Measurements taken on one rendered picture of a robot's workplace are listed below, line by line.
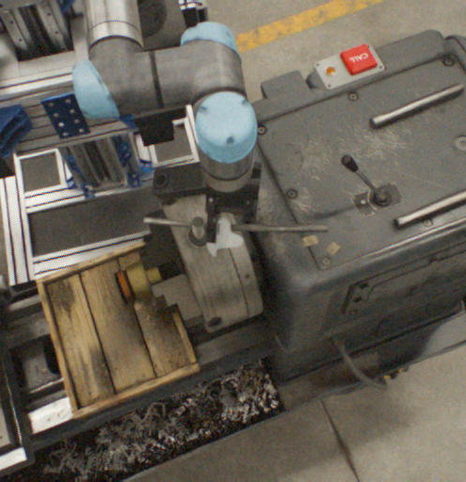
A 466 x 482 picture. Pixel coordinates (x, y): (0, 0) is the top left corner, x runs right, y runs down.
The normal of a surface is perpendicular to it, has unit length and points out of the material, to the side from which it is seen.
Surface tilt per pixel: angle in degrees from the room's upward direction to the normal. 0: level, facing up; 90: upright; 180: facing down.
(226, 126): 7
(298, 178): 0
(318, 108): 0
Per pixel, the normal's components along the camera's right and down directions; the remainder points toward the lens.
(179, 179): -0.49, -0.27
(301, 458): -0.04, -0.41
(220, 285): 0.23, 0.33
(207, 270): 0.16, 0.11
